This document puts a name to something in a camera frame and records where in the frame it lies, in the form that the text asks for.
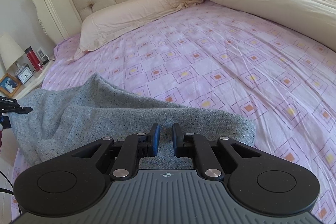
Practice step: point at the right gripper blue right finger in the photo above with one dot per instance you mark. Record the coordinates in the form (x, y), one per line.
(197, 148)

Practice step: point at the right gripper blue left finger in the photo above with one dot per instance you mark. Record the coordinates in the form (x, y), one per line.
(135, 147)

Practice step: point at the grey speckled pants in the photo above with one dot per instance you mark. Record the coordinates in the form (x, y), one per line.
(61, 121)

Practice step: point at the small white alarm clock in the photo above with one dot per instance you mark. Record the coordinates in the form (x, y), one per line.
(24, 74)

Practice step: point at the white carved nightstand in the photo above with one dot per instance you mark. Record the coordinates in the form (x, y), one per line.
(34, 82)

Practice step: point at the white table lamp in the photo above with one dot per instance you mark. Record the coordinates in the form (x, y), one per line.
(11, 52)

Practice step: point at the red thermos bottle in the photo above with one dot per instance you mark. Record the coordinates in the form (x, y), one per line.
(33, 58)

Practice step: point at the small white charger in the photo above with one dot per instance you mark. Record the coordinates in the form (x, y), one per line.
(46, 58)

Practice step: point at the pink patterned bed sheet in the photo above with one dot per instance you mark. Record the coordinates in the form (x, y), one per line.
(213, 57)

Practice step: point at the beige embroidered pillow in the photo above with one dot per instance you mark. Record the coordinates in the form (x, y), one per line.
(103, 26)

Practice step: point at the wooden photo frame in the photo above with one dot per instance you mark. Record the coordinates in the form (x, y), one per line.
(9, 85)

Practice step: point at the white wall socket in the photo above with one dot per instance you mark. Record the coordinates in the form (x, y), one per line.
(40, 52)

